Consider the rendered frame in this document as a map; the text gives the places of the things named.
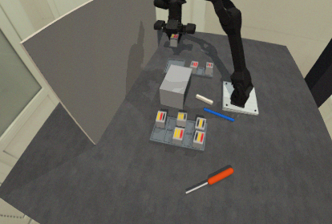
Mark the cream cylinder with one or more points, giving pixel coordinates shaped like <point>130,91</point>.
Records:
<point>204,99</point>

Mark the orange-handled screwdriver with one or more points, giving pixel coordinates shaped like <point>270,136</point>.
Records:
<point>216,178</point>

